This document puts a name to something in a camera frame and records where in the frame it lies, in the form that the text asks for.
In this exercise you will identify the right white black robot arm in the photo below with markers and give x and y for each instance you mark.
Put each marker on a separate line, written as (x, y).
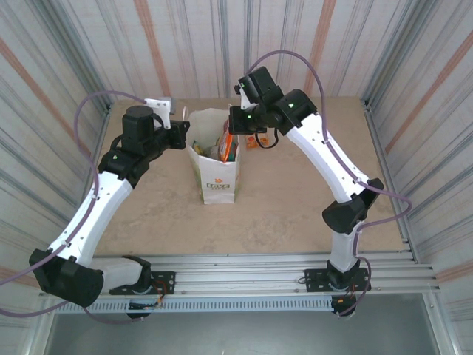
(325, 159)

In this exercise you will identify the gray metal panel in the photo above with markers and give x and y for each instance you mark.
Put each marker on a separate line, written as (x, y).
(240, 336)

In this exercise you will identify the small circuit board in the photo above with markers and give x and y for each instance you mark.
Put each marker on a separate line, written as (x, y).
(144, 305)

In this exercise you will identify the aluminium mounting rail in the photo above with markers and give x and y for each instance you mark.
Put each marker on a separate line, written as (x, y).
(240, 273)

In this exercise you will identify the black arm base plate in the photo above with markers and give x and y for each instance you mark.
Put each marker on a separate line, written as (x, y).
(314, 281)
(166, 281)

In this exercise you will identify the large orange snack pack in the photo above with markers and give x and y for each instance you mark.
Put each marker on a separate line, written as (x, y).
(229, 146)

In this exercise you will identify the aluminium frame post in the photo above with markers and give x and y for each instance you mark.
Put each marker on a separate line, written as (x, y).
(104, 124)
(377, 140)

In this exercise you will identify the orange Krax chips bag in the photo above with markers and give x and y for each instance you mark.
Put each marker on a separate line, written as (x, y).
(200, 148)

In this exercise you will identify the small orange snack packet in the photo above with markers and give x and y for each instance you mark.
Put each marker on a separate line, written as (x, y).
(252, 141)

